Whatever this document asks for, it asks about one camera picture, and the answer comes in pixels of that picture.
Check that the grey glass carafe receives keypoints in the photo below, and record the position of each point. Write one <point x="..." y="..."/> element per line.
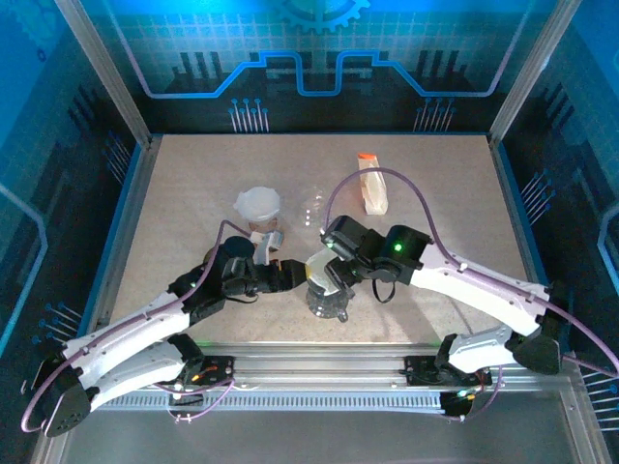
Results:
<point x="326" y="308"/>

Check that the orange glass carafe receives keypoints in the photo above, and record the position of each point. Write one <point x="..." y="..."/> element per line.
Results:
<point x="263" y="228"/>

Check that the coffee filter pack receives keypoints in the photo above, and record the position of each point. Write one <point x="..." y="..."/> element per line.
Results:
<point x="374" y="195"/>

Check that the clear glass carafe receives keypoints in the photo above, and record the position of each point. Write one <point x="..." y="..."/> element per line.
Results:
<point x="314" y="203"/>

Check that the clear plastic funnel dripper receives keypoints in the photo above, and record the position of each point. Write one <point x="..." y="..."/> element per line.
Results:
<point x="256" y="203"/>

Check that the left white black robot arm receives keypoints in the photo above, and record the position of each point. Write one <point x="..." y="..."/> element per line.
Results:
<point x="130" y="328"/>

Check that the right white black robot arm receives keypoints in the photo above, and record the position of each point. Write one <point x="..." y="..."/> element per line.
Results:
<point x="483" y="285"/>

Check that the metal front tray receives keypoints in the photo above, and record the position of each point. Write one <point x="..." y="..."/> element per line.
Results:
<point x="314" y="435"/>

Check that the black control box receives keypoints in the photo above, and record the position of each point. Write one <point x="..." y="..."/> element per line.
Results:
<point x="457" y="406"/>

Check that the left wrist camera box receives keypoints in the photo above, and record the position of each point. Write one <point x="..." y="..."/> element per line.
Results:
<point x="268" y="244"/>

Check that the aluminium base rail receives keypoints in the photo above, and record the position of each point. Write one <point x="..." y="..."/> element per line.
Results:
<point x="314" y="362"/>

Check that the blue table side rail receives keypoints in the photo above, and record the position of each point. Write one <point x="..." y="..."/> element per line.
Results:
<point x="138" y="193"/>
<point x="510" y="193"/>

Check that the aluminium frame post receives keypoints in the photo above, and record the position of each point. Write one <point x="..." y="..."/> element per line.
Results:
<point x="529" y="72"/>
<point x="111" y="72"/>

